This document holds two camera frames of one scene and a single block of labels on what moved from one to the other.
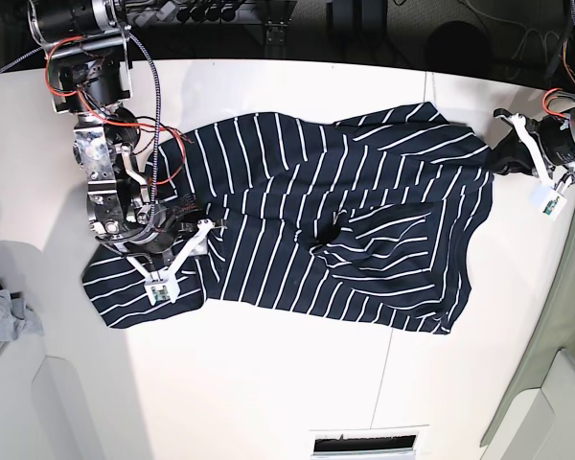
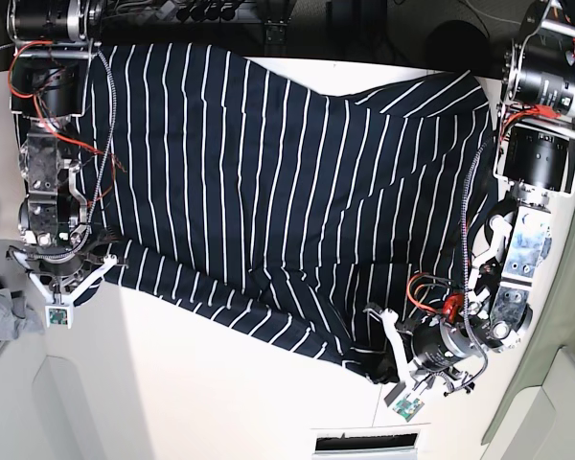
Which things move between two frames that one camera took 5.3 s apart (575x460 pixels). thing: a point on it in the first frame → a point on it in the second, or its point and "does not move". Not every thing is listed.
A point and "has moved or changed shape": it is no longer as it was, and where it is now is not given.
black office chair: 459,47 does not move
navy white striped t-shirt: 385,220 has moved or changed shape
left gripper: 165,231 → 60,274
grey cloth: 4,318 does not move
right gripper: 561,138 → 437,344
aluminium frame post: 278,15 does not move
